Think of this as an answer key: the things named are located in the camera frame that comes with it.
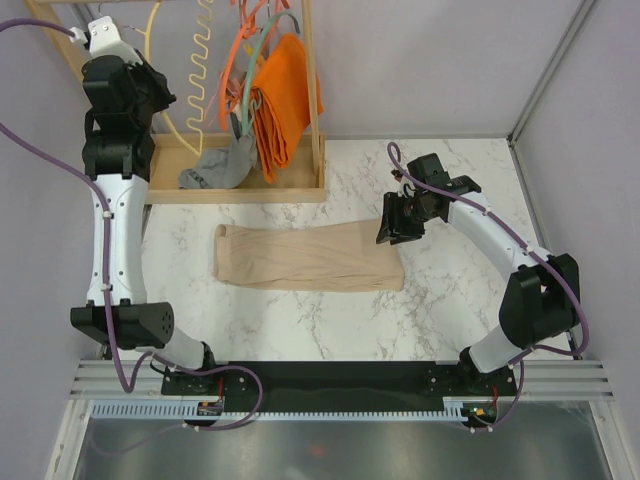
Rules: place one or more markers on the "teal plastic hanger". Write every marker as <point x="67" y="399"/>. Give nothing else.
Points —
<point x="272" y="21"/>

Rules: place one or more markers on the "grey garment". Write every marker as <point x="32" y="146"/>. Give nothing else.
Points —
<point x="223" y="168"/>

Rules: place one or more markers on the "orange cloth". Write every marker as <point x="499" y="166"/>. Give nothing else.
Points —
<point x="283" y="116"/>

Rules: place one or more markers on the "beige trousers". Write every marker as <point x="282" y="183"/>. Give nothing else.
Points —
<point x="340" y="258"/>

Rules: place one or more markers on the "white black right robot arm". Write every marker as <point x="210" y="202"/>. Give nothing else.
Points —
<point x="541" y="298"/>

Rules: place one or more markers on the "aluminium frame rail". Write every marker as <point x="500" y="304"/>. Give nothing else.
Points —
<point x="545" y="380"/>

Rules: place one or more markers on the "orange plastic hanger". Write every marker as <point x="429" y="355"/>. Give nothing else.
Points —
<point x="228" y="91"/>

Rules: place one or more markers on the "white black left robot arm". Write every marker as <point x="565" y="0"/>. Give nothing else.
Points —
<point x="120" y="240"/>

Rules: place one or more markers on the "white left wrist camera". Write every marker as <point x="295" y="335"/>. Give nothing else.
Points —
<point x="102" y="38"/>

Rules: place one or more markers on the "grey slotted cable duct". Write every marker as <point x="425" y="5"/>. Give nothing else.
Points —
<point x="191" y="410"/>

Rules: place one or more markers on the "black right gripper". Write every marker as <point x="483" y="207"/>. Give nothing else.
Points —
<point x="392" y="225"/>

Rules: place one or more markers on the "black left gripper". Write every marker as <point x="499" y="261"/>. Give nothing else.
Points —
<point x="165" y="97"/>

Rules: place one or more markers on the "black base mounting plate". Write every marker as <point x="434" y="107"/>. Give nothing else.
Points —
<point x="305" y="387"/>

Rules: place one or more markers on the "wooden clothes rack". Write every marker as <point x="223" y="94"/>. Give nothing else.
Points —
<point x="302" y="182"/>

